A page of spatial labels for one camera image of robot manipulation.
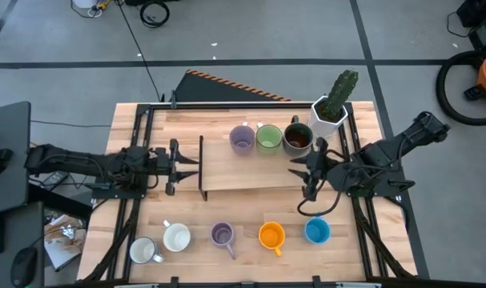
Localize white blue patterned mug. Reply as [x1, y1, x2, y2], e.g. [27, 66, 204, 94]
[129, 236, 165, 266]

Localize black computer mouse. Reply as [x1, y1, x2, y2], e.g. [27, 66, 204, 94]
[10, 246, 39, 288]

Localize thin black cable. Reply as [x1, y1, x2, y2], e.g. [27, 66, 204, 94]
[445, 10, 468, 39]
[29, 118, 114, 129]

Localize open cardboard box papers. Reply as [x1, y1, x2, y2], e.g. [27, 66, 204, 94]
[43, 214, 87, 273]

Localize wooden shelf riser black legs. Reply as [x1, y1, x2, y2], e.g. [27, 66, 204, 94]
[197, 134, 319, 202]

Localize blue brown speckled mug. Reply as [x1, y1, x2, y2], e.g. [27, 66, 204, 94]
[282, 114, 315, 158]

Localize green cactus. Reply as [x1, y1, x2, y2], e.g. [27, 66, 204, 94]
[324, 70, 359, 121]

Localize long black floor cable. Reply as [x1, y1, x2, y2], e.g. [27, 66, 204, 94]
[114, 0, 166, 103]

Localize black aluminium rig frame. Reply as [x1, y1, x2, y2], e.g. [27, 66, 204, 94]
[77, 102, 418, 288]

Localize black power adapter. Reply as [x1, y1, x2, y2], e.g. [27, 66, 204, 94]
[40, 174, 70, 192]

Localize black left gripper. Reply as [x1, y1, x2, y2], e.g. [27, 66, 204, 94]
[147, 138, 200, 196]

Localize black desk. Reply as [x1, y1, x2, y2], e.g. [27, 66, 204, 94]
[0, 100, 32, 219]
[0, 201, 46, 288]

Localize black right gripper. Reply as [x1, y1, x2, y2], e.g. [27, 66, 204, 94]
[287, 138, 339, 201]

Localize coiled black cable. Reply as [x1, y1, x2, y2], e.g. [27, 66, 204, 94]
[139, 0, 171, 29]

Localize purple ribbed mug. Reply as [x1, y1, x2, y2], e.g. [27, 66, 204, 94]
[228, 122, 256, 156]
[209, 221, 237, 261]

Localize green ribbed mug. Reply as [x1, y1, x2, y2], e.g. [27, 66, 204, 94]
[255, 122, 283, 156]

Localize light blue faceted mug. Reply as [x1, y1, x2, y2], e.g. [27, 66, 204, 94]
[303, 215, 331, 246]

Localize black mat orange striped edge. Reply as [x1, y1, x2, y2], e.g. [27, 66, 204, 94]
[173, 69, 291, 103]

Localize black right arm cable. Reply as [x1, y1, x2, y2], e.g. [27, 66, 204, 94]
[297, 175, 350, 218]

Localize orange faceted mug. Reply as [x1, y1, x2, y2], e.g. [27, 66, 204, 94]
[258, 221, 287, 258]

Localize white hexagonal planter pot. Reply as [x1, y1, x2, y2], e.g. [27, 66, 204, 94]
[308, 94, 350, 140]

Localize black equipment case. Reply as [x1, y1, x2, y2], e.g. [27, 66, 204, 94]
[455, 0, 486, 27]

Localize black box grey screen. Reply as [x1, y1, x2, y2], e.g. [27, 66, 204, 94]
[468, 23, 486, 51]

